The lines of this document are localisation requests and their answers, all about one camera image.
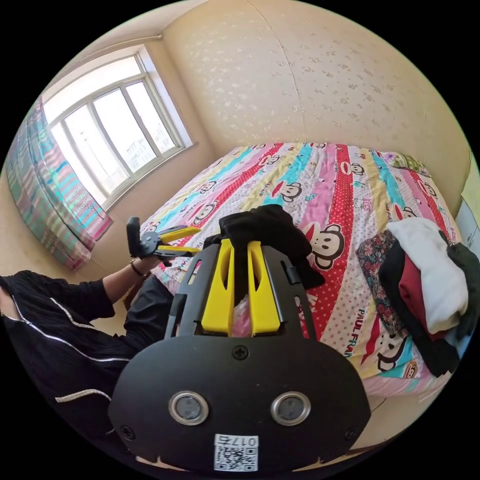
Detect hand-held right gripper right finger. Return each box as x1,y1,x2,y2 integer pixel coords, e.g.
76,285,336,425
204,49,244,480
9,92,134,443
247,240,281,337

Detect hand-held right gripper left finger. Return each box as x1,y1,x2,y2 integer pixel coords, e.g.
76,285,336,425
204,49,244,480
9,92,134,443
200,238,236,336

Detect black pants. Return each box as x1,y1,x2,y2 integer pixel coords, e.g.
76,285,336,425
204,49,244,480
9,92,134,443
218,203,326,290

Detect person's left forearm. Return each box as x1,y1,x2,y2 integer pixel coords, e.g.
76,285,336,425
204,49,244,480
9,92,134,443
101,259,147,302

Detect person's left hand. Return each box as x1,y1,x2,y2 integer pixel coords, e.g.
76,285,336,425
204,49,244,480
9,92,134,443
135,255,165,277

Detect striped curtain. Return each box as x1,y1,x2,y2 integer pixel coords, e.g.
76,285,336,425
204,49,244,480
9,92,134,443
2,96,114,272

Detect window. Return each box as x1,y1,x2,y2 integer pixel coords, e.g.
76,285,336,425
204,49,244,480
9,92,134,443
42,44,195,212

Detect person's body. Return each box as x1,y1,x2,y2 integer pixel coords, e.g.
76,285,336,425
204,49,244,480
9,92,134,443
0,269,179,457

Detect bed with cartoon print quilt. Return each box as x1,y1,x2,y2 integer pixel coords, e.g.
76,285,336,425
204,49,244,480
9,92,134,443
138,141,466,399

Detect pile of clothes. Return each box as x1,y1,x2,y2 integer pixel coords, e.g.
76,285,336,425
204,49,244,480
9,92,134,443
355,216,480,378

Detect green floral pillow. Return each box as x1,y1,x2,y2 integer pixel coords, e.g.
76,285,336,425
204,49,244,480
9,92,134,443
381,151,433,178

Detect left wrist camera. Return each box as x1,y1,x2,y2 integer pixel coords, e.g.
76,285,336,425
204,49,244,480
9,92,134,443
126,216,142,260

